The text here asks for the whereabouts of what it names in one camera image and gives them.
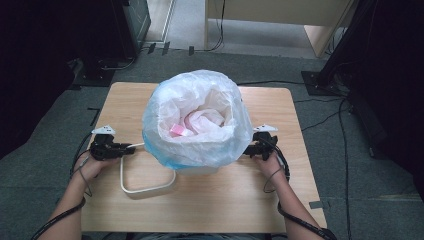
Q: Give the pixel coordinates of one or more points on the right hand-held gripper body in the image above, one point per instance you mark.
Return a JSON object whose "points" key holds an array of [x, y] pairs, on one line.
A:
{"points": [[266, 143]]}

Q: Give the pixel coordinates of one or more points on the small pink packet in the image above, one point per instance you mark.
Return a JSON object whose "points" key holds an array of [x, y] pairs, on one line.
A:
{"points": [[176, 130]]}

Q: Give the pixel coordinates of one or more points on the black stand base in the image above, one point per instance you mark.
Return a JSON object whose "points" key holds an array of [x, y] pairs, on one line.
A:
{"points": [[95, 75]]}

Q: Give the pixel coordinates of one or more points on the person's left hand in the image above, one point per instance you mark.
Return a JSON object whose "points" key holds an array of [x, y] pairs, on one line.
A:
{"points": [[91, 168]]}

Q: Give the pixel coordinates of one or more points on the beige desk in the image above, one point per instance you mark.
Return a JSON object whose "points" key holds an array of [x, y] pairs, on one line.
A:
{"points": [[283, 11]]}

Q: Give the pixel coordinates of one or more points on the person's right hand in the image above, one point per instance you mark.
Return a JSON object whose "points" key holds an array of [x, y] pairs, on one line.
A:
{"points": [[273, 168]]}

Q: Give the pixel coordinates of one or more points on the black floor tape corner mark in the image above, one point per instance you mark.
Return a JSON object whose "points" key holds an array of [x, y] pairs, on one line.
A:
{"points": [[96, 115]]}

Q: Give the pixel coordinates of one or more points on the dark curtain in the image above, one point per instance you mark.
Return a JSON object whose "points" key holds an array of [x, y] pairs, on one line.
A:
{"points": [[40, 66], [393, 83]]}

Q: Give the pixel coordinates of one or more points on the grey tape strip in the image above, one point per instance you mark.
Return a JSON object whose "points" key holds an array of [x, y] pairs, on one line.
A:
{"points": [[316, 204]]}

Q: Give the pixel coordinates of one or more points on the person's grey clothing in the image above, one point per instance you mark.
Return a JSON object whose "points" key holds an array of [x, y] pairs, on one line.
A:
{"points": [[200, 237]]}

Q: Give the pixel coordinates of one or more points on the translucent white-blue plastic bag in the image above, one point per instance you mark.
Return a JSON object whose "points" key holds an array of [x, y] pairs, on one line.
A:
{"points": [[200, 151]]}

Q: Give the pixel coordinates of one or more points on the black stand with base plate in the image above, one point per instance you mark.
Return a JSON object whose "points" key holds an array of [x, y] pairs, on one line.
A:
{"points": [[323, 83]]}

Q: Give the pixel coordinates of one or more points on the black cabinet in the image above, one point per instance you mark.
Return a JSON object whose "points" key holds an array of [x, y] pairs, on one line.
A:
{"points": [[133, 26]]}

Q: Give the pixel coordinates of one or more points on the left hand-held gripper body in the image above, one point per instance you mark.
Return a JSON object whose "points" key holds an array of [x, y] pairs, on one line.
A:
{"points": [[103, 148]]}

